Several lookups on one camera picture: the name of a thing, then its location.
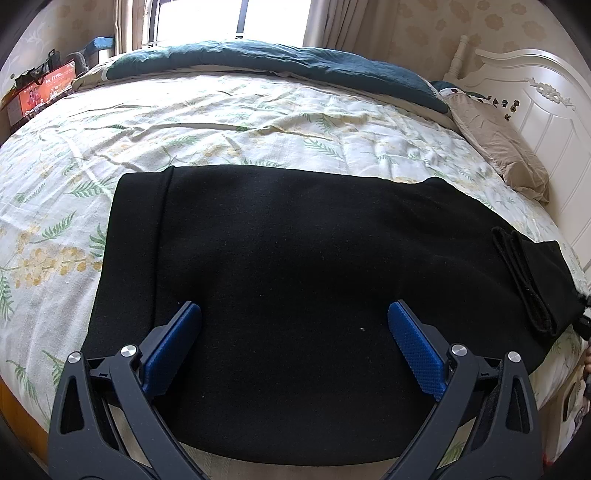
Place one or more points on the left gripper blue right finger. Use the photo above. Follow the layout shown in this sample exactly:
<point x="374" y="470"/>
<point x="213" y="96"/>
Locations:
<point x="425" y="361"/>

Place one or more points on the beige pillow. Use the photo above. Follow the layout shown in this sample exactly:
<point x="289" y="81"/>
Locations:
<point x="487" y="129"/>

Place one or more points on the white carved headboard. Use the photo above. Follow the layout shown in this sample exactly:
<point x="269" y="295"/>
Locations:
<point x="548" y="102"/>

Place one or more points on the red printed box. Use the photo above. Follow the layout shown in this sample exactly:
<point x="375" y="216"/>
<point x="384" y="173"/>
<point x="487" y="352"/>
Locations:
<point x="37" y="96"/>

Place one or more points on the floral white bed sheet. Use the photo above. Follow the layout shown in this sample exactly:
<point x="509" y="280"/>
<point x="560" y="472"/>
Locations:
<point x="59" y="172"/>

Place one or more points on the window with grille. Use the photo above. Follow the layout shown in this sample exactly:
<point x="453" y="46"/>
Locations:
<point x="189" y="21"/>

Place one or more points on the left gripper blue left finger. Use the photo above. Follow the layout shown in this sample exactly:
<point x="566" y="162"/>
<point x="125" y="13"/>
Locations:
<point x="165" y="348"/>

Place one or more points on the black studded pants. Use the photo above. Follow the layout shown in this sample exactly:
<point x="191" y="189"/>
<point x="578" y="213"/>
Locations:
<point x="291" y="360"/>

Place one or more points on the beige curtain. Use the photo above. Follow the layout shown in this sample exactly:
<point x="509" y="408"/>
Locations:
<point x="363" y="27"/>

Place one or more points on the person right hand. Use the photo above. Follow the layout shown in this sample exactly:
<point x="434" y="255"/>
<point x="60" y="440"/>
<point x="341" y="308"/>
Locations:
<point x="587" y="361"/>

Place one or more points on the dark teal blanket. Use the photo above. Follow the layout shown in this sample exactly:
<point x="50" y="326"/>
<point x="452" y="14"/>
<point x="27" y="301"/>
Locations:
<point x="335" y="67"/>

